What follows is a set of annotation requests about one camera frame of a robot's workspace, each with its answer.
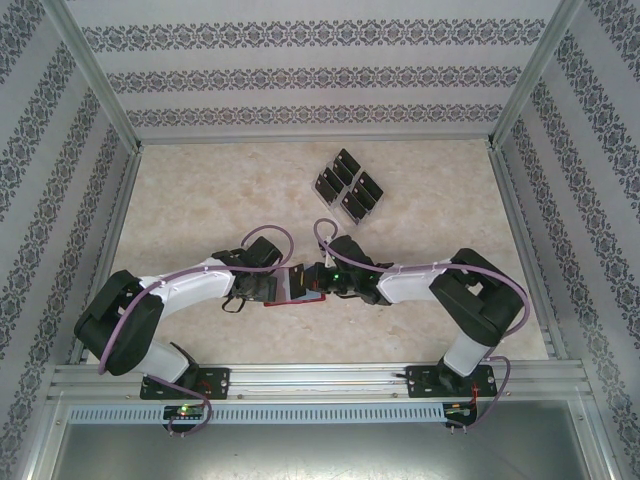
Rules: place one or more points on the red leather card holder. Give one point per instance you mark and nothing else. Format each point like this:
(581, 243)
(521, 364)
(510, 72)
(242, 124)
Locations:
(310, 299)

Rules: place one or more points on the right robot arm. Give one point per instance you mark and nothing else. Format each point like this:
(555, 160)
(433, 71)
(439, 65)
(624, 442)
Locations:
(415, 285)

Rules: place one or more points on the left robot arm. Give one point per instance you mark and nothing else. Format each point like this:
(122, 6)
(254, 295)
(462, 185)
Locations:
(190, 285)

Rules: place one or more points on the clear acrylic card stand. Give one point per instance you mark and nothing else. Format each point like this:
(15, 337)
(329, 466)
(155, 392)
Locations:
(365, 220)

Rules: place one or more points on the grey metal panel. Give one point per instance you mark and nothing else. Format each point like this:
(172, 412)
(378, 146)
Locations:
(320, 455)

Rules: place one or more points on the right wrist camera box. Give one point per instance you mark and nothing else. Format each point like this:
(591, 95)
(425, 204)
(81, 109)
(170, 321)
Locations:
(350, 250)

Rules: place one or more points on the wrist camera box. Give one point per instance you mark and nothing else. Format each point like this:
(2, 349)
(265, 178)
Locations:
(350, 250)
(262, 252)

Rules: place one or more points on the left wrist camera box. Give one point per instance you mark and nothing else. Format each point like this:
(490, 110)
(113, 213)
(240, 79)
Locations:
(262, 252)

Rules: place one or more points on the aluminium mounting rail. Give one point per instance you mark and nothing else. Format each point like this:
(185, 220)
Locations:
(320, 380)

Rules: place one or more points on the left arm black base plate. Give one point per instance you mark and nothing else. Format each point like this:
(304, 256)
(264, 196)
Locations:
(220, 381)

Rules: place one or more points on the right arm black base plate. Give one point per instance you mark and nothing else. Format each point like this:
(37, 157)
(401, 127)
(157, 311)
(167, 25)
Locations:
(420, 382)

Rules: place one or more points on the aluminium side frame rail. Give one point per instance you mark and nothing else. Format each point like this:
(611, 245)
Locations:
(510, 200)
(122, 200)

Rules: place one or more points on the aluminium frame post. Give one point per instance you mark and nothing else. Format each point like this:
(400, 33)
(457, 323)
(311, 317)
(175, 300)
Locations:
(98, 75)
(533, 75)

